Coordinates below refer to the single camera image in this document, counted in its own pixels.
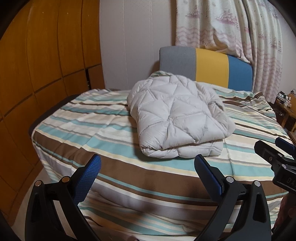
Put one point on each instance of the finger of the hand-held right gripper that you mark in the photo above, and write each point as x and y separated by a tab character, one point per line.
285	144
268	153

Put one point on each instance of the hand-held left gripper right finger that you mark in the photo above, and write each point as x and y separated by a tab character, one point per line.
208	178

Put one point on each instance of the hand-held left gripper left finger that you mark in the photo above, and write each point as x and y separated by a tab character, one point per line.
89	176

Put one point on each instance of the light grey quilted jacket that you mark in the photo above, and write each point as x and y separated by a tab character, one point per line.
175	115

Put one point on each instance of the wooden side table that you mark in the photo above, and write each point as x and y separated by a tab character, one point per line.
288	115

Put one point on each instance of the round black white tin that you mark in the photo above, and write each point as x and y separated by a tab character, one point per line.
281	99

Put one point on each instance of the striped bed cover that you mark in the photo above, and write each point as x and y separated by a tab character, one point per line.
92	129

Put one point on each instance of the ship print curtain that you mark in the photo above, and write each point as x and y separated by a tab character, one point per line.
266	46
208	27

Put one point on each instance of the grey yellow blue headboard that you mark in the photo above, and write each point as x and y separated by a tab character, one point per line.
210	67

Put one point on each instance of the wooden wardrobe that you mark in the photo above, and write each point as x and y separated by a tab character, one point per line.
46	58

